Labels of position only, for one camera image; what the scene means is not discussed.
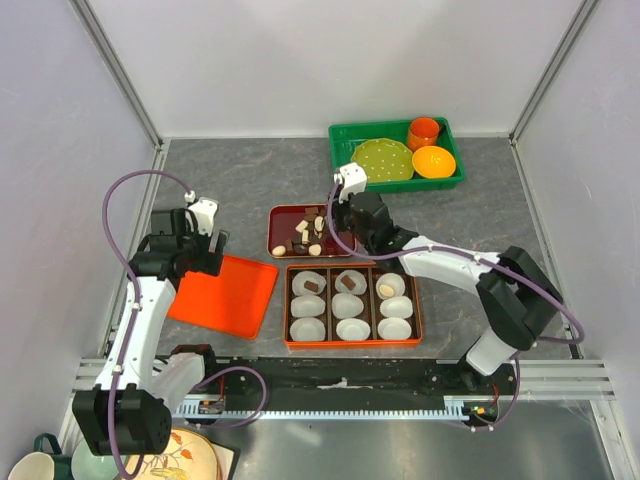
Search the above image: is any orange box lid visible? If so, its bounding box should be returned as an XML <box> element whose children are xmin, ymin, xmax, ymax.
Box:
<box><xmin>167</xmin><ymin>255</ymin><xmax>279</xmax><ymax>340</ymax></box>

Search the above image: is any brown square chocolate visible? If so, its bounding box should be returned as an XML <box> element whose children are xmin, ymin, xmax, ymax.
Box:
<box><xmin>341</xmin><ymin>276</ymin><xmax>356</xmax><ymax>291</ymax></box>

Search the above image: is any dark red lacquer tray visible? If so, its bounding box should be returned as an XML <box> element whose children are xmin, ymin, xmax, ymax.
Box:
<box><xmin>267</xmin><ymin>204</ymin><xmax>349</xmax><ymax>259</ymax></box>

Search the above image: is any white oval chocolate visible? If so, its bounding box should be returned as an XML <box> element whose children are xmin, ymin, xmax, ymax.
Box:
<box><xmin>379</xmin><ymin>285</ymin><xmax>395</xmax><ymax>298</ymax></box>

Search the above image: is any brown bar chocolate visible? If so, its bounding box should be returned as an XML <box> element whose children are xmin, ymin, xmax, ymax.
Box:
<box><xmin>304</xmin><ymin>281</ymin><xmax>322</xmax><ymax>293</ymax></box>

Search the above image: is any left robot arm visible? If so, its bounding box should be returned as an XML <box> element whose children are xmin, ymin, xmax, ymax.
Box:
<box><xmin>72</xmin><ymin>198</ymin><xmax>229</xmax><ymax>456</ymax></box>

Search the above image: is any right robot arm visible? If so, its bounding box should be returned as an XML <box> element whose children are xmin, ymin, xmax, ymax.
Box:
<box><xmin>327</xmin><ymin>185</ymin><xmax>564</xmax><ymax>394</ymax></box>

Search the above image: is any white triangular chocolate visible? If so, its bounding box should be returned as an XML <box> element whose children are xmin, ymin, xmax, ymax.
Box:
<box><xmin>308</xmin><ymin>244</ymin><xmax>322</xmax><ymax>256</ymax></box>

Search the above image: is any white round chocolate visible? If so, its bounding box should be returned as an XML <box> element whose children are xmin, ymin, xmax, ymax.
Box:
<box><xmin>271</xmin><ymin>245</ymin><xmax>287</xmax><ymax>257</ymax></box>

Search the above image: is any orange chocolate box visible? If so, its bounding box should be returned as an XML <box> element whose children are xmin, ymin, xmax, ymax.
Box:
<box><xmin>283</xmin><ymin>264</ymin><xmax>422</xmax><ymax>350</ymax></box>

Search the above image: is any yellow-green dotted plate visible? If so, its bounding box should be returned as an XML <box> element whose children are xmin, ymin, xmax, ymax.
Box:
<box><xmin>351</xmin><ymin>138</ymin><xmax>414</xmax><ymax>183</ymax></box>

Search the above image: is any white paper cup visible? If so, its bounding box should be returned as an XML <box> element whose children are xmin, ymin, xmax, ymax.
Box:
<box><xmin>334</xmin><ymin>269</ymin><xmax>367</xmax><ymax>295</ymax></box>
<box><xmin>375</xmin><ymin>273</ymin><xmax>406</xmax><ymax>300</ymax></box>
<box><xmin>291</xmin><ymin>270</ymin><xmax>327</xmax><ymax>296</ymax></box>
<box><xmin>290</xmin><ymin>295</ymin><xmax>326</xmax><ymax>318</ymax></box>
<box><xmin>336</xmin><ymin>318</ymin><xmax>371</xmax><ymax>342</ymax></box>
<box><xmin>380</xmin><ymin>296</ymin><xmax>414</xmax><ymax>319</ymax></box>
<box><xmin>331</xmin><ymin>293</ymin><xmax>364</xmax><ymax>319</ymax></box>
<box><xmin>377</xmin><ymin>317</ymin><xmax>412</xmax><ymax>341</ymax></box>
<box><xmin>289</xmin><ymin>317</ymin><xmax>326</xmax><ymax>342</ymax></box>

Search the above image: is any orange bowl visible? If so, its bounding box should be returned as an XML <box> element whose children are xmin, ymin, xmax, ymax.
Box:
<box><xmin>412</xmin><ymin>145</ymin><xmax>457</xmax><ymax>180</ymax></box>

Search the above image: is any orange cup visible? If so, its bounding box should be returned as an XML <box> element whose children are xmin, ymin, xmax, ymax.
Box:
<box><xmin>407</xmin><ymin>117</ymin><xmax>440</xmax><ymax>152</ymax></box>

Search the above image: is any floral decorated plate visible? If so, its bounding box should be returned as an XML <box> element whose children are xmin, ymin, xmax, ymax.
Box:
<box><xmin>136</xmin><ymin>428</ymin><xmax>223</xmax><ymax>480</ymax></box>

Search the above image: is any pale green bowl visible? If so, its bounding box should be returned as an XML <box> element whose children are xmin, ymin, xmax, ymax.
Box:
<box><xmin>71</xmin><ymin>440</ymin><xmax>120</xmax><ymax>480</ymax></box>

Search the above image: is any dark green mug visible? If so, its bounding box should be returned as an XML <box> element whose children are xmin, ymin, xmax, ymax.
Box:
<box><xmin>33</xmin><ymin>433</ymin><xmax>71</xmax><ymax>474</ymax></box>

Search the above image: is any white mug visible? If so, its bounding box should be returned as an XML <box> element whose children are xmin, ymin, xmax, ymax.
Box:
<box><xmin>8</xmin><ymin>452</ymin><xmax>55</xmax><ymax>480</ymax></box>

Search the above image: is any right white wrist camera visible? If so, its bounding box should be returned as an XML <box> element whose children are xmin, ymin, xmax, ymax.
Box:
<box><xmin>333</xmin><ymin>162</ymin><xmax>368</xmax><ymax>203</ymax></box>

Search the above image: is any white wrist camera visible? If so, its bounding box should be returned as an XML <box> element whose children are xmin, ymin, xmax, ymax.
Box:
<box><xmin>333</xmin><ymin>162</ymin><xmax>368</xmax><ymax>203</ymax></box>
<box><xmin>184</xmin><ymin>191</ymin><xmax>219</xmax><ymax>236</ymax></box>

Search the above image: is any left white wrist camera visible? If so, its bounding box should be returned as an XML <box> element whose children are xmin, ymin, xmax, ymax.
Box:
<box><xmin>184</xmin><ymin>191</ymin><xmax>219</xmax><ymax>236</ymax></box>

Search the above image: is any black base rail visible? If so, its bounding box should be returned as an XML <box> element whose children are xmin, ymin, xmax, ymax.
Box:
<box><xmin>191</xmin><ymin>350</ymin><xmax>517</xmax><ymax>417</ymax></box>

